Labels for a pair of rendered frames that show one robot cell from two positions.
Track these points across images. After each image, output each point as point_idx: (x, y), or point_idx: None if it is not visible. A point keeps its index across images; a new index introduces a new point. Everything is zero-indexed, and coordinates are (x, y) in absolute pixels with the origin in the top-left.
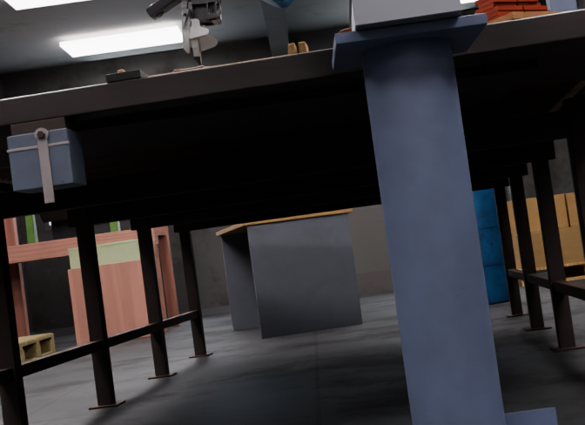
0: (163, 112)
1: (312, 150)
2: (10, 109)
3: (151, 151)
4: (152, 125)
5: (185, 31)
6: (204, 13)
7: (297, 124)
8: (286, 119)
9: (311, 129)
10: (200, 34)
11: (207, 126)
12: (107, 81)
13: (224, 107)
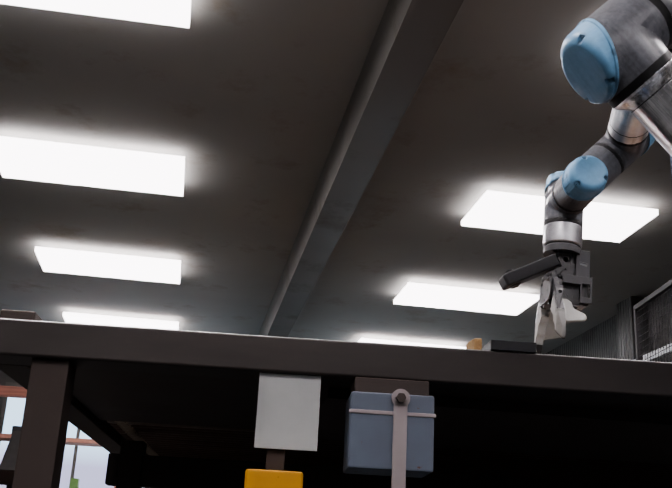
0: (501, 403)
1: (524, 480)
2: (358, 356)
3: (341, 443)
4: (467, 416)
5: (561, 311)
6: (573, 295)
7: (564, 450)
8: (578, 442)
9: (520, 456)
10: (578, 318)
11: (501, 431)
12: (493, 348)
13: (575, 413)
